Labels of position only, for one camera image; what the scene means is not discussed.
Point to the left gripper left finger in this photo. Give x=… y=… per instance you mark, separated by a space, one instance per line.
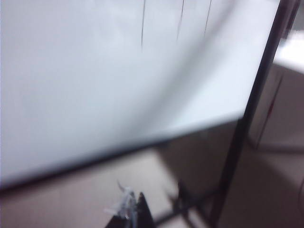
x=143 y=213

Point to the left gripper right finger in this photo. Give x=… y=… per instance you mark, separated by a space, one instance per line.
x=180 y=198

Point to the white whiteboard with handwriting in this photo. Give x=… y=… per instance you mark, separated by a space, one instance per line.
x=95 y=95

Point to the white zip tie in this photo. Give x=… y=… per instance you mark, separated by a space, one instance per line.
x=126 y=202

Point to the beige cabinet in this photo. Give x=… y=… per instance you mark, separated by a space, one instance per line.
x=285 y=107

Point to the black whiteboard stand frame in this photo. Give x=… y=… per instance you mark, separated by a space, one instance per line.
x=265 y=64

